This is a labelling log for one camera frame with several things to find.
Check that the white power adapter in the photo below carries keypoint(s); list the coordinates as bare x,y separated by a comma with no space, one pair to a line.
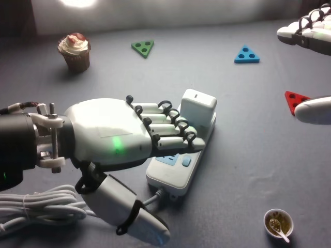
199,108

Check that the small white bowl of beans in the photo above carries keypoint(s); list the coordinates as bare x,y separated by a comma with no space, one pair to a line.
284,219

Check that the green triangle block with holes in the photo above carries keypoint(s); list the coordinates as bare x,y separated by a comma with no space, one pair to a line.
143,47

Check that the blue triangle block with holes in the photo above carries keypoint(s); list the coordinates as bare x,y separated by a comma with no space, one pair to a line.
247,57

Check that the white backdrop sheet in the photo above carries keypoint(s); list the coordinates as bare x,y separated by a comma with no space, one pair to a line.
181,13

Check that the small white spoon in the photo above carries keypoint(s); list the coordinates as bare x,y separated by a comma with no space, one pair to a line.
274,224

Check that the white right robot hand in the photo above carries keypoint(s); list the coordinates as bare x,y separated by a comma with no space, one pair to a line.
305,31

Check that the toy cupcake with white frosting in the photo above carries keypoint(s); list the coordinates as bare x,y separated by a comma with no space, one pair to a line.
75,53

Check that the brown board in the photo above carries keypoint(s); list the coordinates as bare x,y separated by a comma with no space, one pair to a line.
15,15

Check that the red triangle block with holes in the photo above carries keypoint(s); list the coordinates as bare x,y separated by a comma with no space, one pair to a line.
292,102

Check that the grey table cloth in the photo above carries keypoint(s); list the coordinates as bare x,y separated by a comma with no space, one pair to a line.
129,77

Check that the white power strip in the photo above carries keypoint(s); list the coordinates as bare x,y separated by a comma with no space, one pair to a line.
168,178

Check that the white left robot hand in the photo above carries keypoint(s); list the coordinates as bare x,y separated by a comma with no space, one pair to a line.
108,134

